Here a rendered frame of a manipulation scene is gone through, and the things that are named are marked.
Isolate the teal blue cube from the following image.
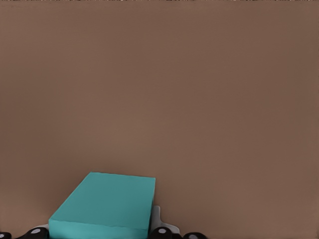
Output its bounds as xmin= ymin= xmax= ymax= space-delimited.
xmin=48 ymin=171 xmax=157 ymax=239

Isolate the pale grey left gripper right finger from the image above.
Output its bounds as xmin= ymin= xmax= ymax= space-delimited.
xmin=149 ymin=205 xmax=180 ymax=239

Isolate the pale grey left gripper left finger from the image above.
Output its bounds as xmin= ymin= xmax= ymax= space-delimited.
xmin=14 ymin=224 xmax=50 ymax=239

